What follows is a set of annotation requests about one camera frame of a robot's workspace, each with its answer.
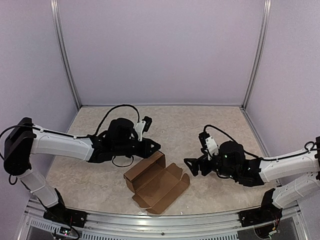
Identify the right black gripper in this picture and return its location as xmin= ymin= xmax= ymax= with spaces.
xmin=183 ymin=148 xmax=238 ymax=180

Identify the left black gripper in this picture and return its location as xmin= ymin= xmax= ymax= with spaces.
xmin=113 ymin=137 xmax=161 ymax=159

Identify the brown cardboard box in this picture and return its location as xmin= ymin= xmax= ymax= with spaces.
xmin=123 ymin=151 xmax=190 ymax=215

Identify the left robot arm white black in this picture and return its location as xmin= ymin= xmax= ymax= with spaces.
xmin=0 ymin=117 xmax=161 ymax=223

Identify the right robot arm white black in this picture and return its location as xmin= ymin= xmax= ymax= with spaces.
xmin=183 ymin=136 xmax=320 ymax=222

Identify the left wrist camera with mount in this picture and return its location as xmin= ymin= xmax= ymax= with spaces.
xmin=134 ymin=116 xmax=153 ymax=142

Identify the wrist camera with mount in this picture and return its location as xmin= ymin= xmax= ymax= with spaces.
xmin=198 ymin=131 xmax=219 ymax=160
xmin=134 ymin=116 xmax=153 ymax=142

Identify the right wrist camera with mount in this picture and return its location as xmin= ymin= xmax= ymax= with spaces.
xmin=198 ymin=131 xmax=219 ymax=160

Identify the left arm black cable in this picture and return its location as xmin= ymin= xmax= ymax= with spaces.
xmin=96 ymin=104 xmax=141 ymax=137

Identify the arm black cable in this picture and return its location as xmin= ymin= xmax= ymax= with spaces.
xmin=203 ymin=124 xmax=316 ymax=160
xmin=96 ymin=104 xmax=141 ymax=137

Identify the front aluminium frame rail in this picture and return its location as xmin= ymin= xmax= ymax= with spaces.
xmin=23 ymin=197 xmax=308 ymax=240

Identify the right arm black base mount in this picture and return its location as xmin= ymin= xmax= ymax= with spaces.
xmin=238 ymin=205 xmax=283 ymax=228

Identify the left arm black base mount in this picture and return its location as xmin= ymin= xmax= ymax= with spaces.
xmin=43 ymin=208 xmax=88 ymax=228

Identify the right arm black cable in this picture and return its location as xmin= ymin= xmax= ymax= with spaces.
xmin=203 ymin=124 xmax=316 ymax=160

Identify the left aluminium corner post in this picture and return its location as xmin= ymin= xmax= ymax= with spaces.
xmin=50 ymin=0 xmax=82 ymax=111

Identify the aluminium corner post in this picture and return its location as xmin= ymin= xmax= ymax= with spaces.
xmin=241 ymin=0 xmax=272 ymax=112
xmin=50 ymin=0 xmax=82 ymax=111

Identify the right aluminium corner post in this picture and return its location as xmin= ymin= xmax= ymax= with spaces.
xmin=241 ymin=0 xmax=272 ymax=112

